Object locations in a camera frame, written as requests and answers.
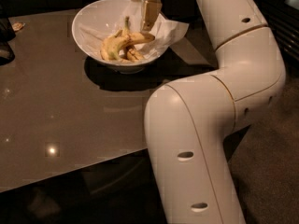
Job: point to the yellow banana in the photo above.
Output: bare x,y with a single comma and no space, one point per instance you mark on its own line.
106,44
118,43
130,52

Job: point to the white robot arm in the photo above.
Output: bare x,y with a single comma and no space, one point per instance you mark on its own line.
186,120

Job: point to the white ceramic bowl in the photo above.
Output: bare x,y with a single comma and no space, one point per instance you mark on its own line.
93,22

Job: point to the white paper napkin liner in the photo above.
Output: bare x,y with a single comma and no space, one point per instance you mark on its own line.
165,31

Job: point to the small crumpled wrapper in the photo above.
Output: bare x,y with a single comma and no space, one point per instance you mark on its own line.
17,26

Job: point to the dark slatted appliance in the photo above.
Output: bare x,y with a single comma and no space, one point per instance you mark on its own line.
283,19

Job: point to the black mesh object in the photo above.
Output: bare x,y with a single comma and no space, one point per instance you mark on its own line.
6,34

